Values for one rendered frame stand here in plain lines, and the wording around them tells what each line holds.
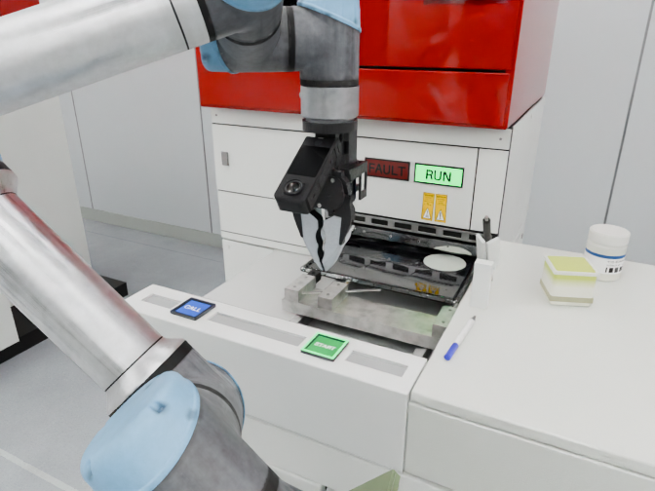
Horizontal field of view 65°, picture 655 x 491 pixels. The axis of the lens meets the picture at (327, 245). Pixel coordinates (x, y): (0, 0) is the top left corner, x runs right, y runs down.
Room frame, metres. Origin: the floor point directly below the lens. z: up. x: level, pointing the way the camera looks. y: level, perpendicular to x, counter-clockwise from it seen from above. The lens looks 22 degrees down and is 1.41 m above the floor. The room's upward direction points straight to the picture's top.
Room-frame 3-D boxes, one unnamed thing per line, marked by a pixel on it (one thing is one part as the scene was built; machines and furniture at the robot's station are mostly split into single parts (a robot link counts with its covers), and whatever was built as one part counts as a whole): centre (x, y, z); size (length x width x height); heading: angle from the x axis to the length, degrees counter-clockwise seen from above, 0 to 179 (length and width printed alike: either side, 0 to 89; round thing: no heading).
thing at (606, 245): (0.93, -0.54, 1.01); 0.07 x 0.07 x 0.10
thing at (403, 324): (0.94, -0.08, 0.87); 0.36 x 0.08 x 0.03; 63
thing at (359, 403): (0.73, 0.12, 0.89); 0.55 x 0.09 x 0.14; 63
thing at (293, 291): (1.01, 0.06, 0.89); 0.08 x 0.03 x 0.03; 153
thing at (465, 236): (1.23, -0.19, 0.96); 0.44 x 0.01 x 0.02; 63
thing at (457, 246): (1.22, -0.19, 0.89); 0.44 x 0.02 x 0.10; 63
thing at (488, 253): (0.82, -0.28, 1.03); 0.06 x 0.04 x 0.13; 153
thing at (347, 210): (0.66, -0.01, 1.19); 0.05 x 0.02 x 0.09; 63
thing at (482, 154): (1.31, -0.04, 1.02); 0.82 x 0.03 x 0.40; 63
